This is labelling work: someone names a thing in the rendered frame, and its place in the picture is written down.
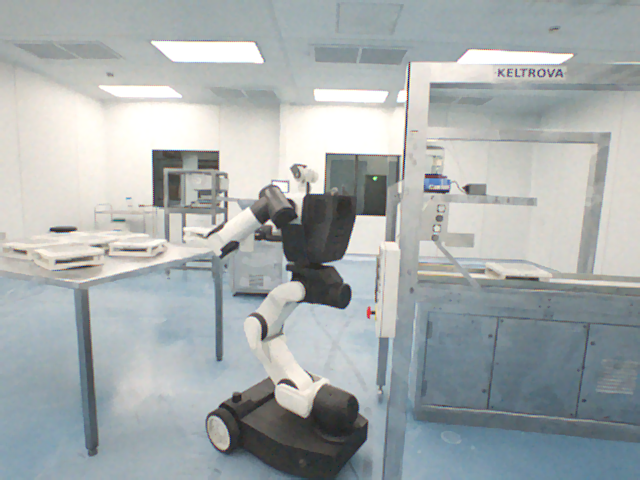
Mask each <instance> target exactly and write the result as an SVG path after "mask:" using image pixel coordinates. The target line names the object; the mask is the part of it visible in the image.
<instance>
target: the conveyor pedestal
mask: <svg viewBox="0 0 640 480"><path fill-rule="evenodd" d="M432 305H433V302H421V301H418V305H417V306H416V319H415V334H414V349H413V364H412V378H411V390H410V391H409V392H410V397H411V402H412V407H413V412H414V417H415V421H416V420H421V421H430V422H438V423H448V424H456V425H464V426H473V427H482V428H489V427H490V428H499V429H507V430H516V431H524V432H533V433H542V434H547V433H550V434H559V435H567V436H575V437H584V438H592V439H601V440H608V439H609V440H617V441H626V442H634V443H640V316H627V315H614V314H600V313H597V314H587V313H573V312H560V311H558V312H554V317H553V319H543V317H544V310H533V309H518V308H505V307H491V306H477V305H463V304H449V303H444V304H443V307H442V312H435V311H432Z"/></svg>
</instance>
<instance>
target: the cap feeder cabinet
mask: <svg viewBox="0 0 640 480"><path fill-rule="evenodd" d="M285 264H288V261H287V259H285V257H284V254H283V249H282V245H277V244H275V242H267V241H265V240H262V241H256V240H255V250H253V251H241V247H240V248H239V250H238V253H236V254H235V255H234V256H233V257H231V258H230V259H229V290H230V292H233V295H232V296H237V295H236V294H234V293H236V292H248V293H269V292H271V291H273V290H274V289H275V288H277V287H279V286H280V285H283V283H287V281H288V271H285Z"/></svg>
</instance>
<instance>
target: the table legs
mask: <svg viewBox="0 0 640 480"><path fill-rule="evenodd" d="M74 301H75V319H76V329H77V346H78V348H79V365H80V383H81V401H82V402H83V419H84V436H85V448H86V449H87V451H88V455H89V456H95V455H97V454H98V447H97V445H98V426H97V407H96V398H95V387H94V368H93V347H92V342H91V327H90V308H89V288H86V289H82V290H74ZM214 306H216V356H217V361H221V360H222V355H223V261H222V260H221V259H220V258H219V256H216V255H215V256H214Z"/></svg>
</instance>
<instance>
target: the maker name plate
mask: <svg viewBox="0 0 640 480"><path fill-rule="evenodd" d="M567 69H568V66H534V65H505V66H494V70H493V80H494V81H501V80H518V81H565V80H566V77H567Z"/></svg>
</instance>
